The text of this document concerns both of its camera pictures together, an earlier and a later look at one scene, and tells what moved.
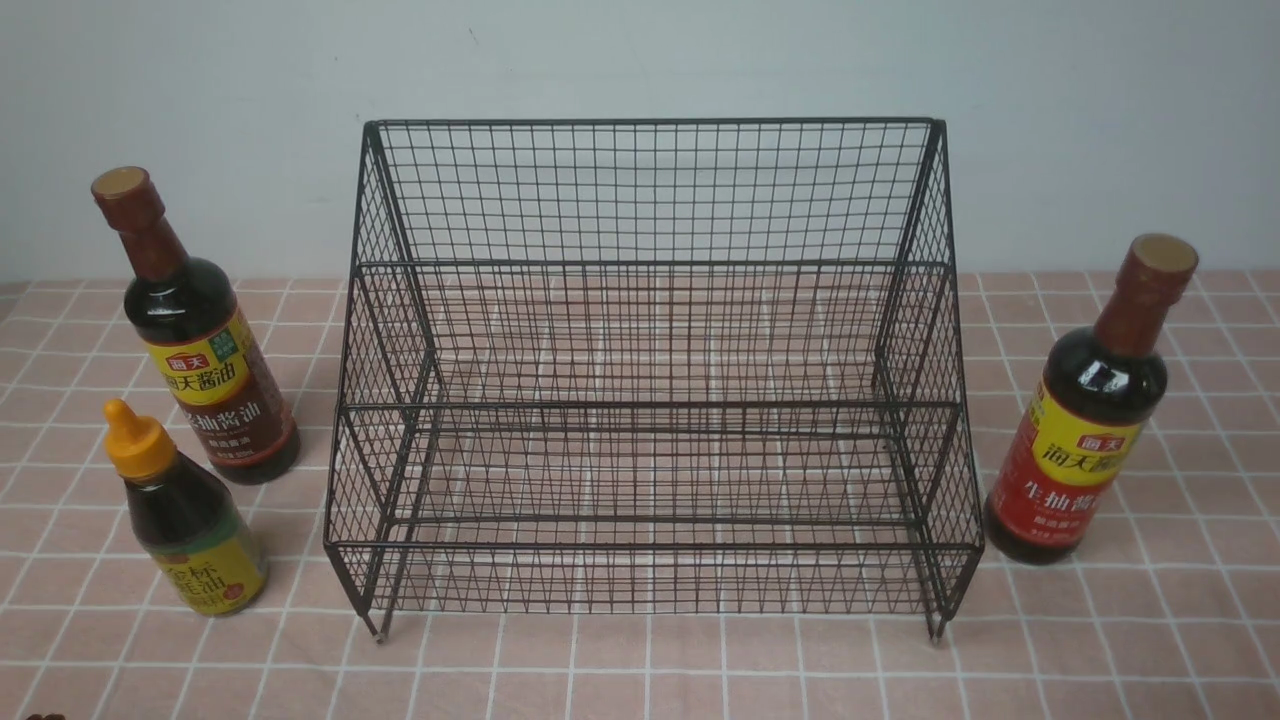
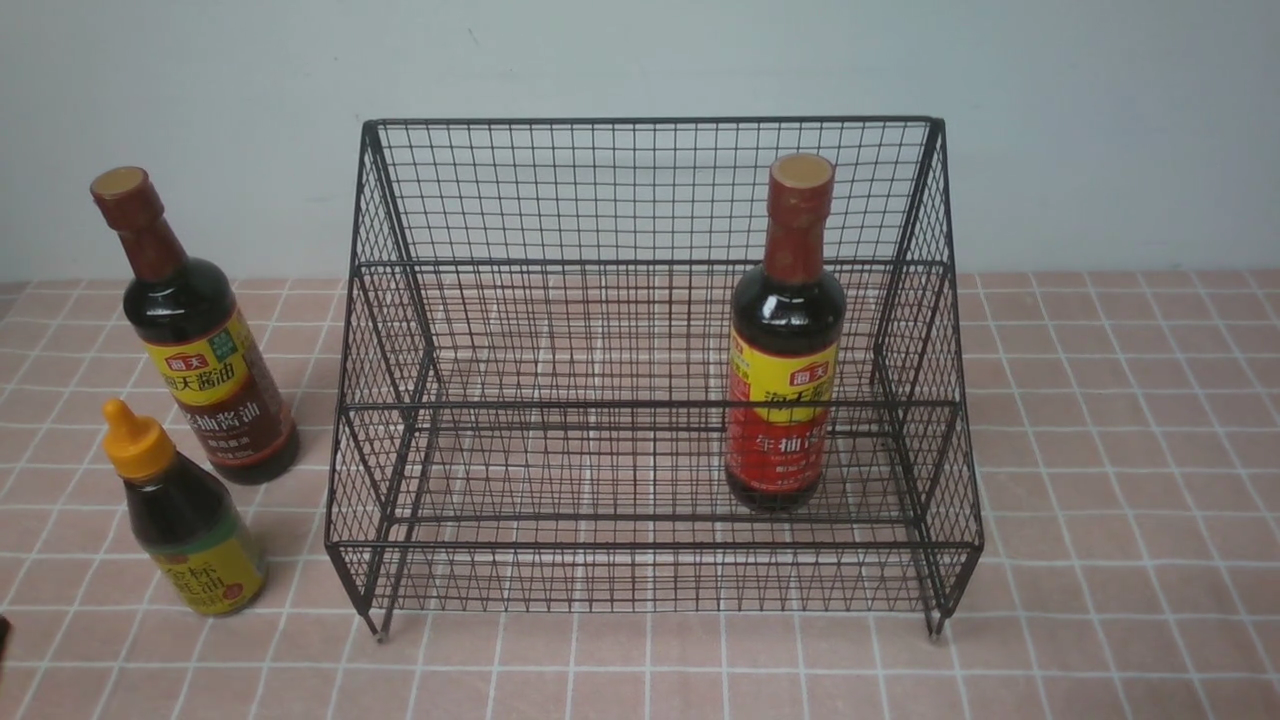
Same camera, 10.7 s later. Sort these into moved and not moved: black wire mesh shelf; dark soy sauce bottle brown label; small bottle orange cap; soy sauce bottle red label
Moved: soy sauce bottle red label
Not moved: small bottle orange cap; dark soy sauce bottle brown label; black wire mesh shelf
